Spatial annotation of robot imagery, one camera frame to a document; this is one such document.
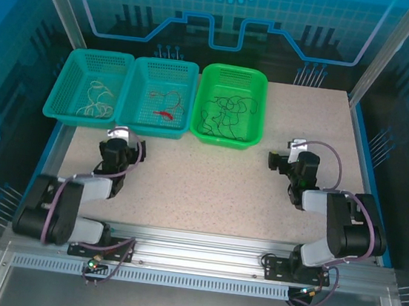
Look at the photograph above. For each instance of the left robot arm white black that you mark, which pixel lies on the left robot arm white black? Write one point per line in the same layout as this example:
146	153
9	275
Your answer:
95	188

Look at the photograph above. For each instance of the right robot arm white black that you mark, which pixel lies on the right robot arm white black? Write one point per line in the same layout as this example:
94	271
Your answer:
314	202

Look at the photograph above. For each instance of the teal plastic basket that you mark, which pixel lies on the teal plastic basket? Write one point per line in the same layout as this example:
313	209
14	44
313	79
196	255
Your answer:
87	71
161	80

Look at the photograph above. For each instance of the green plastic basket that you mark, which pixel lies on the green plastic basket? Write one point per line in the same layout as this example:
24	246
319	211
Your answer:
232	81

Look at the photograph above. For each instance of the small controller board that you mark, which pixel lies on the small controller board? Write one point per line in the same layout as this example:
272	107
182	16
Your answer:
95	263
309	291

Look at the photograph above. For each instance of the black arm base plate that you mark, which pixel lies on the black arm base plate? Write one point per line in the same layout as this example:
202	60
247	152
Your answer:
121	249
274	268

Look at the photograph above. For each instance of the aluminium mounting rail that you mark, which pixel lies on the aluminium mounting rail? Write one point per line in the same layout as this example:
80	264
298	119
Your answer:
195	256

